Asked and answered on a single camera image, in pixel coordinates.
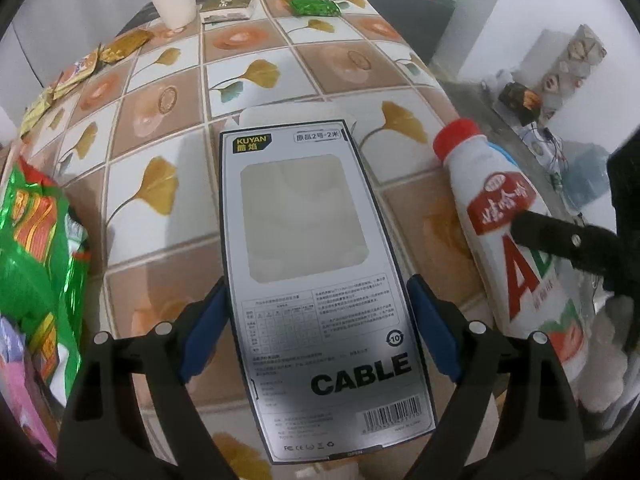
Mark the yellow green packet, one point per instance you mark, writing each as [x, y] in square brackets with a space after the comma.
[37, 110]

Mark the pink packet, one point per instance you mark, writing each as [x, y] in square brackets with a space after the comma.
[20, 400]

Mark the dark olive box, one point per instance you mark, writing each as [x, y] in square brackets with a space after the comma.
[227, 4]

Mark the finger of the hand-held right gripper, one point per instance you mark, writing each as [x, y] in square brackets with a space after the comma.
[560, 240]

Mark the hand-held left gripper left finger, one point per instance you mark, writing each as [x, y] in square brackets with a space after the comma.
[205, 330]

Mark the dark printed bag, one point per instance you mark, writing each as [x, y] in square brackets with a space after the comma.
[521, 102]

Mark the red yellow packet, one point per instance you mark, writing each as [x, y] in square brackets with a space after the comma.
[75, 74]

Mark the blue water jug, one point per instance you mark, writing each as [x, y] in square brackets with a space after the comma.
[587, 170]

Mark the white paper cup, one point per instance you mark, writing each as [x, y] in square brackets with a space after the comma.
[175, 0]

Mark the person's right hand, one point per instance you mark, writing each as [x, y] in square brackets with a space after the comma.
[605, 375]

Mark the leaf patterned tablecloth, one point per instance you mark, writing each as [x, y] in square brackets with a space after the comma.
[150, 125]

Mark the grey cabinet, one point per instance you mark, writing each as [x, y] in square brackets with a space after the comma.
[440, 25]

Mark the white printed carton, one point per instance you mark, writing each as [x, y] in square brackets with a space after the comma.
[530, 135]

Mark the white milk bottle red cap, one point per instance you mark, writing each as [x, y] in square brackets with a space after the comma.
[500, 195]

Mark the gold packet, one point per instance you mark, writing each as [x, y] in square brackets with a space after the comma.
[125, 46]

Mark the small green packet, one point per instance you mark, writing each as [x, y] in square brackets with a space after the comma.
[312, 7]

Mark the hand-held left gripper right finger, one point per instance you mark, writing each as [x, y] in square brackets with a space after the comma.
[435, 325]

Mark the green snack bag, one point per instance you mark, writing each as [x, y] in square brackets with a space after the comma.
[35, 260]

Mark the white plastic bag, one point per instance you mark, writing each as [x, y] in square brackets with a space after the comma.
[497, 81]

